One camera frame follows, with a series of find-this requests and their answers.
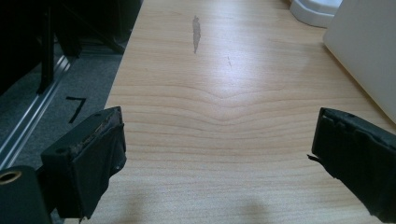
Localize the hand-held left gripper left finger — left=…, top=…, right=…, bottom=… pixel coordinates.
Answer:
left=40, top=105, right=128, bottom=220

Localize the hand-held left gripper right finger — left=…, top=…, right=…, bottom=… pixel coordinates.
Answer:
left=307, top=107, right=396, bottom=224

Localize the white flat board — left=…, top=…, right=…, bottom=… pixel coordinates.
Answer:
left=322, top=0, right=396, bottom=125

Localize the black metal stand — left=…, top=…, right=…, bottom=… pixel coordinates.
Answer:
left=0, top=0, right=144, bottom=96

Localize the white round container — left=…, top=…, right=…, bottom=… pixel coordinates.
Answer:
left=289, top=0, right=344, bottom=29

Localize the aluminium floor rail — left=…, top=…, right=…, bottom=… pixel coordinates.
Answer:
left=0, top=55, right=73, bottom=171

